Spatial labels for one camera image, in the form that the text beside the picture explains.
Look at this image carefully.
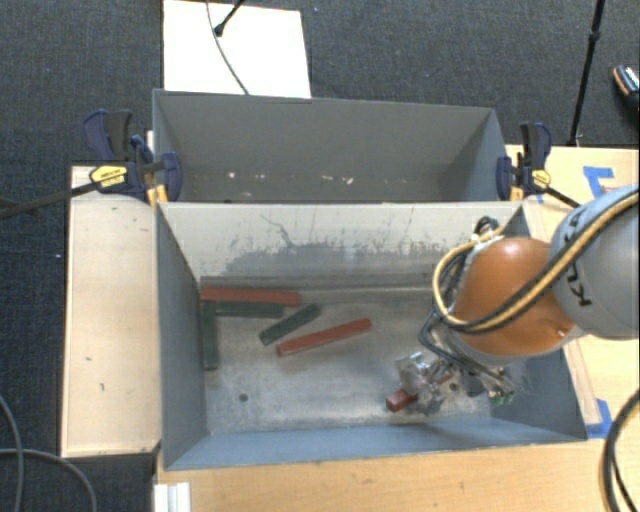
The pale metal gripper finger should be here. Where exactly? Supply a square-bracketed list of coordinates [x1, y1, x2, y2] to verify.
[407, 386, 447, 417]
[395, 351, 434, 390]

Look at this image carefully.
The red-brown block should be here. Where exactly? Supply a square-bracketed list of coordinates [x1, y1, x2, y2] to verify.
[275, 318, 373, 358]
[200, 286, 302, 308]
[385, 389, 419, 413]

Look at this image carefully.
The dark green flat block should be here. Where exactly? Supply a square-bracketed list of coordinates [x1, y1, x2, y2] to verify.
[258, 303, 322, 347]
[201, 301, 221, 372]
[214, 301, 285, 320]

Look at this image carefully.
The grey metal bin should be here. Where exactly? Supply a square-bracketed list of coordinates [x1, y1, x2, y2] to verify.
[151, 88, 589, 472]

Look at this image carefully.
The pale wood board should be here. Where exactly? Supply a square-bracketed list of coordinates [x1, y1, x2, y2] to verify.
[60, 166, 163, 459]

